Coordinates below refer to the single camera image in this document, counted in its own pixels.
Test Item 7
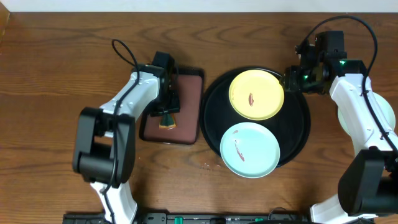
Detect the green and orange sponge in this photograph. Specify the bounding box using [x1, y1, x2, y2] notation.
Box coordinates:
[159, 114, 177, 129]

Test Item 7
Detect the black rectangular water tray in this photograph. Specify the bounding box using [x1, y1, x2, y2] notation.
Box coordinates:
[139, 66, 204, 145]

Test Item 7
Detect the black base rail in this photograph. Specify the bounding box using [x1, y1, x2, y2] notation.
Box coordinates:
[62, 213, 311, 224]

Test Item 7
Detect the round black tray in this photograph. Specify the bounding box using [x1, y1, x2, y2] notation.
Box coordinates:
[200, 66, 311, 167]

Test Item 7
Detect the yellow plate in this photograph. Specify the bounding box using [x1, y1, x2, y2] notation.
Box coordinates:
[228, 69, 285, 121]

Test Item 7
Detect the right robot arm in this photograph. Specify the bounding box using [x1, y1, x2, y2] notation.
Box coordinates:
[280, 31, 397, 223]

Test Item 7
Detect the light blue plate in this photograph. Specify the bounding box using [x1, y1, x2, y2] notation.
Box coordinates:
[220, 122, 280, 179]
[337, 93, 396, 135]

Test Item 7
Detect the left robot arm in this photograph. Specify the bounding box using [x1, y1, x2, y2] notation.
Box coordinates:
[72, 63, 180, 223]

